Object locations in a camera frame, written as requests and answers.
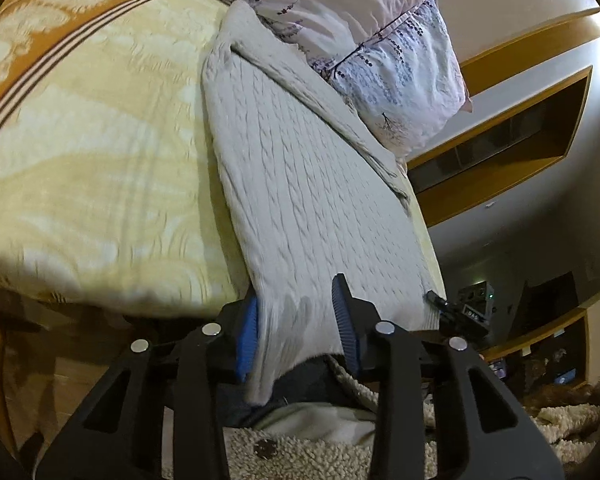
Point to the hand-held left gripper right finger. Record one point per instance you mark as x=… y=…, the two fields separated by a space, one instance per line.
x=344 y=322

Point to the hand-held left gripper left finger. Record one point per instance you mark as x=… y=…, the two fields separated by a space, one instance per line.
x=246 y=336

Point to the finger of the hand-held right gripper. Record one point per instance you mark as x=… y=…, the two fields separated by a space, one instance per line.
x=434 y=298

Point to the electronic device with green light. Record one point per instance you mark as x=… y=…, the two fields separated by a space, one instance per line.
x=475 y=294

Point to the dark grey pants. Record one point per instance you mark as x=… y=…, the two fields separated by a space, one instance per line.
x=307 y=382

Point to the low wooden shelf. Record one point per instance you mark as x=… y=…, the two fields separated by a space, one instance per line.
x=545 y=355

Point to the yellow patterned bed blanket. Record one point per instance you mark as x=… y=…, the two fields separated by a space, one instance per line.
x=105 y=160

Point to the floral pillow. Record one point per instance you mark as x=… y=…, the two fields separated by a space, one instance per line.
x=380 y=45

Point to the wooden wall shelf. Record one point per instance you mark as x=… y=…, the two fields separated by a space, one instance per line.
x=510 y=135

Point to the wooden bed frame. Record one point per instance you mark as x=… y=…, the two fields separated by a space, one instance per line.
x=15 y=370

